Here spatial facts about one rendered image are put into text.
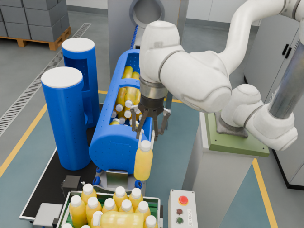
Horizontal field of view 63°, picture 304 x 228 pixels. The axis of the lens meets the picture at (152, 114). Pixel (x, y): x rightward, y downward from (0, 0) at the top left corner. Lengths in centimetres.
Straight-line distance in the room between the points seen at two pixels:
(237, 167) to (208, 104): 107
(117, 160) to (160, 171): 136
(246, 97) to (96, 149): 78
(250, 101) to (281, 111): 18
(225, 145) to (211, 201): 59
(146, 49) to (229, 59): 21
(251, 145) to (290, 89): 46
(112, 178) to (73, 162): 110
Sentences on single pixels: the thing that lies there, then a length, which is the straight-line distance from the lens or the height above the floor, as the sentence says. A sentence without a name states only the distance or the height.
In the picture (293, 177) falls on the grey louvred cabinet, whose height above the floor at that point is 19.
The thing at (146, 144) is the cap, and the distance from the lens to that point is 90.
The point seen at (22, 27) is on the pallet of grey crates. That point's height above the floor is 34.
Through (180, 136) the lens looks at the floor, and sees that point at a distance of 290.
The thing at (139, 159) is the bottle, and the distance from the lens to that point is 93.
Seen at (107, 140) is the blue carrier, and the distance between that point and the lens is 112.
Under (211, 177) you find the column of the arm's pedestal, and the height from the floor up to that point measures 73.
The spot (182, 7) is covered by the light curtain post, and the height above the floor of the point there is 139.
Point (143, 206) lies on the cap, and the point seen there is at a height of 108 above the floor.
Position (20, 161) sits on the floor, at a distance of 278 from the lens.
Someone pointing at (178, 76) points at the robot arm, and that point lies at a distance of 57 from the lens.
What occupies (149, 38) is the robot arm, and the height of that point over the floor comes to 174.
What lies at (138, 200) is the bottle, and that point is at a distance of 110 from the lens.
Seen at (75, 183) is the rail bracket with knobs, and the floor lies 100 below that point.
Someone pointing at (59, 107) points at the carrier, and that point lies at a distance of 187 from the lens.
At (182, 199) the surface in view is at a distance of 105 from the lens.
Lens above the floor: 199
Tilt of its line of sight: 39 degrees down
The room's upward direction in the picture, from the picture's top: 6 degrees clockwise
